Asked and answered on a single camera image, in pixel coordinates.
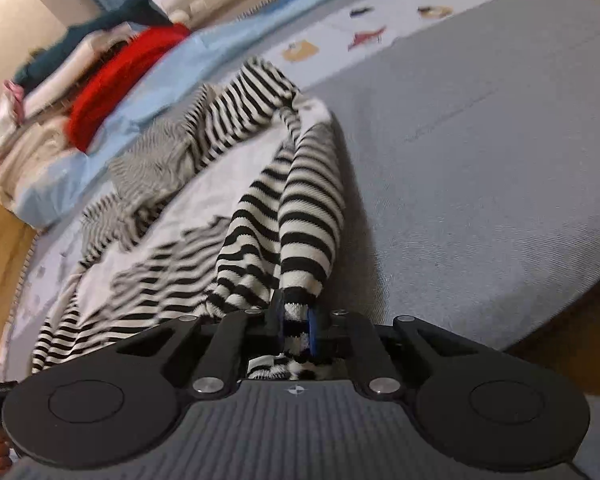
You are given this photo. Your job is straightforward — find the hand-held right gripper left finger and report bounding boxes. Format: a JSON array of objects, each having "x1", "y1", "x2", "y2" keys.
[{"x1": 114, "y1": 289, "x2": 286, "y2": 397}]

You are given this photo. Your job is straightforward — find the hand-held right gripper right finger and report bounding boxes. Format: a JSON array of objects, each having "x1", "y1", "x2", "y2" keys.
[{"x1": 306, "y1": 309, "x2": 473, "y2": 402}]

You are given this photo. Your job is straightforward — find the black white striped sweater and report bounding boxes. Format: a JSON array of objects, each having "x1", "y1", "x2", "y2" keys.
[{"x1": 30, "y1": 57, "x2": 347, "y2": 382}]

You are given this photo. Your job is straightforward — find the grey mat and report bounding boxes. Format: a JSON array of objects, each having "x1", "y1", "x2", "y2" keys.
[{"x1": 300, "y1": 0, "x2": 600, "y2": 357}]

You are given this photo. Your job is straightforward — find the cream folded cloth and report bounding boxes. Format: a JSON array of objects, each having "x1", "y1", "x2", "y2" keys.
[{"x1": 0, "y1": 94, "x2": 92, "y2": 211}]

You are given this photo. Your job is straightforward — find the light blue printed blanket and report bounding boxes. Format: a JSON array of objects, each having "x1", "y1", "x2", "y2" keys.
[{"x1": 0, "y1": 0, "x2": 552, "y2": 376}]

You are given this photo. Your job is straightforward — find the red knitted sweater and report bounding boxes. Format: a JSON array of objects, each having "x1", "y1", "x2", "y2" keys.
[{"x1": 66, "y1": 22, "x2": 192, "y2": 153}]

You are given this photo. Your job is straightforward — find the pink cloth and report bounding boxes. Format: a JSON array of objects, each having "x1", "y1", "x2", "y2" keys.
[{"x1": 2, "y1": 80, "x2": 27, "y2": 117}]

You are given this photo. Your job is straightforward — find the white folded cloth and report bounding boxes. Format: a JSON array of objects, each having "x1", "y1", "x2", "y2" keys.
[{"x1": 22, "y1": 29, "x2": 132, "y2": 112}]

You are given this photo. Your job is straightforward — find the white plush item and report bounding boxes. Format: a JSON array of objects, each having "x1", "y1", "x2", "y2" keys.
[{"x1": 159, "y1": 0, "x2": 207, "y2": 17}]

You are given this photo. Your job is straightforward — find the teal folded garment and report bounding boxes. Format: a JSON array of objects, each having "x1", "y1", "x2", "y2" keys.
[{"x1": 11, "y1": 0, "x2": 175, "y2": 87}]

